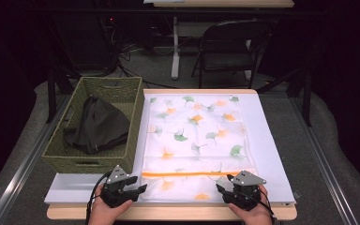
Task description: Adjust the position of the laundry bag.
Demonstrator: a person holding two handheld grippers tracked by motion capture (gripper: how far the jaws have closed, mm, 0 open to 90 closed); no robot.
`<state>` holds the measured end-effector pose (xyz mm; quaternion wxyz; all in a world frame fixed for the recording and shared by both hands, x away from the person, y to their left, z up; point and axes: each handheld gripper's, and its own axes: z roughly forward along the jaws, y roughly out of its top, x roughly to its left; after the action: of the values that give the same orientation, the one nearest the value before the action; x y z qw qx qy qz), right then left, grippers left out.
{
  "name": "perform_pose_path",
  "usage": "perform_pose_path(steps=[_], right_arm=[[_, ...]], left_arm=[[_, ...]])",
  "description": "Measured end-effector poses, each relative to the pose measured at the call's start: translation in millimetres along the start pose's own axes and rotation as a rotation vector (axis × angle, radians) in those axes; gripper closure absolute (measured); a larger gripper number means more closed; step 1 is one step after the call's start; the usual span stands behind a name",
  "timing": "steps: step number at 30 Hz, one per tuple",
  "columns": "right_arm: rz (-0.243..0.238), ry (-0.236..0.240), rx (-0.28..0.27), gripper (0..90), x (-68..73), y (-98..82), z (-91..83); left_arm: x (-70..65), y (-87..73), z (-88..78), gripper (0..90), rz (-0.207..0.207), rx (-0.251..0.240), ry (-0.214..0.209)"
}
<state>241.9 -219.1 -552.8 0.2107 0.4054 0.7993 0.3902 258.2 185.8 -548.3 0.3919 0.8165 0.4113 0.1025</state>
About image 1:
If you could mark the white leaf-print laundry bag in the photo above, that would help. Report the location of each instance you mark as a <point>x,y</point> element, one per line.
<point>193,150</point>

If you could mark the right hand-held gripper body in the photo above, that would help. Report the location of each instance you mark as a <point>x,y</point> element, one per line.
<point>245,193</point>

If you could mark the person's right hand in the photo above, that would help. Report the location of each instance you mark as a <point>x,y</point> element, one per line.
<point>256,217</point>

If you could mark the dark cloth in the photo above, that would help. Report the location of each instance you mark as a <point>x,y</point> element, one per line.
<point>100,128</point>

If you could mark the metal floor rail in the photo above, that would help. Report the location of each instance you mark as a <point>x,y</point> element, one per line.
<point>322,156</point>
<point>28,162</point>

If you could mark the black folding chair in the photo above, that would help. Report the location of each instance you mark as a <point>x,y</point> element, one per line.
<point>228,59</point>

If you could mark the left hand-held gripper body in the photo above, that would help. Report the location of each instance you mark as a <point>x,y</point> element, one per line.
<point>117,193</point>

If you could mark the green woven basket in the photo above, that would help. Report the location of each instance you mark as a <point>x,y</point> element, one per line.
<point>112,87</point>

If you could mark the person's left hand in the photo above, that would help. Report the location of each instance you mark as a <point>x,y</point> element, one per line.
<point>104,214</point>

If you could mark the white board table top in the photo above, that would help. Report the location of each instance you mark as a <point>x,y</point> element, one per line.
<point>262,140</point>

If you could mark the angled black metal stand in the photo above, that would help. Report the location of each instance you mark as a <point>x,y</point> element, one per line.
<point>307,100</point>

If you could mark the white desk leg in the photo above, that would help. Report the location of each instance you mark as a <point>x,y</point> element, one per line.
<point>175,56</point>

